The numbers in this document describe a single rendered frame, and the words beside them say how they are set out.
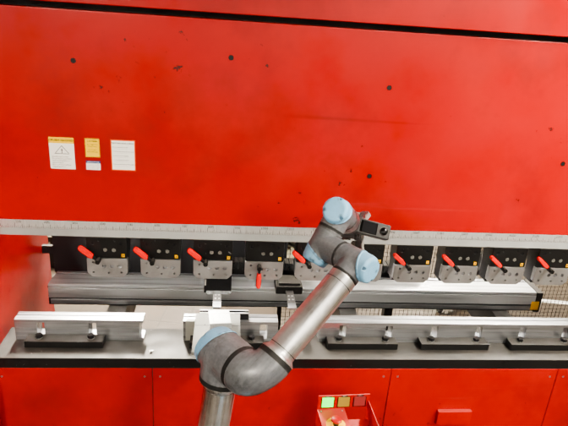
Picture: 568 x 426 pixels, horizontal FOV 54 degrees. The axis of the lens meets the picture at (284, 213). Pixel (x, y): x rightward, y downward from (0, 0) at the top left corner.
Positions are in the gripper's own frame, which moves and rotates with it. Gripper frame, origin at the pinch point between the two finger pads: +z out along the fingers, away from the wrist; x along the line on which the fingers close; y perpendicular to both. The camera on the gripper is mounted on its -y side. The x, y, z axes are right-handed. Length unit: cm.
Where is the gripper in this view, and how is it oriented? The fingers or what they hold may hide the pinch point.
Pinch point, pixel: (367, 236)
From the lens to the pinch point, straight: 182.5
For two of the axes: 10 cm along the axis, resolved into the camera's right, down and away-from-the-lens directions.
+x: -1.7, 9.6, -2.0
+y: -9.3, -0.9, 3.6
